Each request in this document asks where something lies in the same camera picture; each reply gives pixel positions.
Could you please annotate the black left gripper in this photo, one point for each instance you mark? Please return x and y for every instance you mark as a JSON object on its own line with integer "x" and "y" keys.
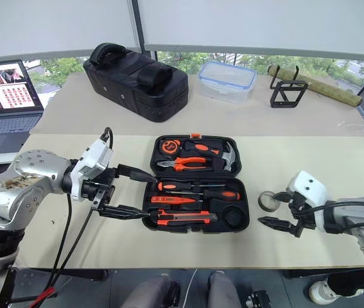
{"x": 99, "y": 187}

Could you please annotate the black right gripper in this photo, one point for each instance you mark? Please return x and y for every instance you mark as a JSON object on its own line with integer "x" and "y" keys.
{"x": 301, "y": 211}

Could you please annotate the grey tape roll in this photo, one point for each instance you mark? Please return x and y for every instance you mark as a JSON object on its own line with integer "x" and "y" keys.
{"x": 263, "y": 205}

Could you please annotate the orange voltage tester pen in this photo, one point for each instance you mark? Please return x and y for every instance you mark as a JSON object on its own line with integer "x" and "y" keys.
{"x": 169, "y": 199}

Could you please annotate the orange black utility knife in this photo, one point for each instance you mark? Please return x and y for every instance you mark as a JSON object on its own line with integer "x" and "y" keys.
{"x": 181, "y": 218}

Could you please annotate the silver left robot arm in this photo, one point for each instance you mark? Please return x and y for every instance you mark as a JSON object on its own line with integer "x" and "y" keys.
{"x": 18, "y": 189}

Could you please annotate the black plastic tool case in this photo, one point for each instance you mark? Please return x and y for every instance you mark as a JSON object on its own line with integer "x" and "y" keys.
{"x": 197, "y": 205}

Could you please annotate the orange black tape measure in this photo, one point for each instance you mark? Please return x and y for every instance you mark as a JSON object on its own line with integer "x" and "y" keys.
{"x": 170, "y": 147}

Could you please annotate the white sneaker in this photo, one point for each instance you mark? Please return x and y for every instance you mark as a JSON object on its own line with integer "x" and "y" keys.
{"x": 321, "y": 292}

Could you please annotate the black device with white parts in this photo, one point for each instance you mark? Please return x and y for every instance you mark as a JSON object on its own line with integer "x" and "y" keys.
{"x": 258, "y": 300}

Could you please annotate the grey rounded shape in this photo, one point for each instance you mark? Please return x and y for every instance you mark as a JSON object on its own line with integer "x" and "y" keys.
{"x": 223, "y": 290}
{"x": 146, "y": 293}

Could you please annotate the black trouser leg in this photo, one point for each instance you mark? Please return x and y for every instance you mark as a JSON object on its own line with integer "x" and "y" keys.
{"x": 348, "y": 285}

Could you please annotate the black fabric bag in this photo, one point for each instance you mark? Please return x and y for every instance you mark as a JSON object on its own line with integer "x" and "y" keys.
{"x": 130, "y": 83}

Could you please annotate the beige table cloth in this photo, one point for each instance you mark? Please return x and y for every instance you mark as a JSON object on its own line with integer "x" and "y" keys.
{"x": 217, "y": 118}

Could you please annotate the rolled olive mat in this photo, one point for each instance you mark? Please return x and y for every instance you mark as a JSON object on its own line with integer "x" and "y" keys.
{"x": 332, "y": 90}

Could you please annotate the clear container blue lid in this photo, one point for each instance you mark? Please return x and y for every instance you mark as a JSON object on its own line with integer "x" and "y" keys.
{"x": 226, "y": 80}

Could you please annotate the open laptop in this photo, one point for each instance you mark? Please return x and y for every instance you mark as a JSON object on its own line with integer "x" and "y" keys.
{"x": 5, "y": 128}

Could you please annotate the white roller blind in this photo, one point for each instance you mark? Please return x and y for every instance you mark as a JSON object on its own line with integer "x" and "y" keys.
{"x": 265, "y": 22}
{"x": 56, "y": 25}

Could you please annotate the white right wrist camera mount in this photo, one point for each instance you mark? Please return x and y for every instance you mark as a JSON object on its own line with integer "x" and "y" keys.
{"x": 310, "y": 187}

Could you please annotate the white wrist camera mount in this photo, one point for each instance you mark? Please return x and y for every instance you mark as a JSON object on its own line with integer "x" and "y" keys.
{"x": 93, "y": 160}
{"x": 310, "y": 187}

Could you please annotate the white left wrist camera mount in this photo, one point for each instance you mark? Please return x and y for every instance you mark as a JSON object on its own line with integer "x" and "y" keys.
{"x": 93, "y": 160}

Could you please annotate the dark window frame post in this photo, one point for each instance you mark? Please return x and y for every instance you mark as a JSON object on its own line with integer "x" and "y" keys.
{"x": 138, "y": 25}

